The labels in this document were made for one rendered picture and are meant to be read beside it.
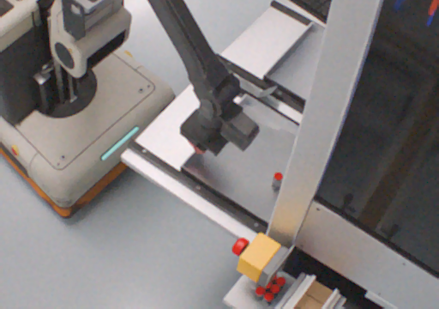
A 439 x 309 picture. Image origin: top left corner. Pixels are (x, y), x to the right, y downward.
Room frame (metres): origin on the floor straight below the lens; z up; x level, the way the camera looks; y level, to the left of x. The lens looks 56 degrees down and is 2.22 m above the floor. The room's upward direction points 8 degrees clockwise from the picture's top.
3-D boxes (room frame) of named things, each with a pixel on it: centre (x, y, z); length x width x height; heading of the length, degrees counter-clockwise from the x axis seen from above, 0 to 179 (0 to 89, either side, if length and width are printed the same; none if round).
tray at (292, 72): (1.14, -0.30, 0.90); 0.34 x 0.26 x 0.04; 61
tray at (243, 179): (0.84, -0.13, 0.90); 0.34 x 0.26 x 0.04; 61
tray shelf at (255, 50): (1.02, -0.15, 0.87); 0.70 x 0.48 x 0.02; 151
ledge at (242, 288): (0.53, -0.14, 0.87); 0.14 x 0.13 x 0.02; 61
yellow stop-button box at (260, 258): (0.56, -0.11, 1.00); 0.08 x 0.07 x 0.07; 61
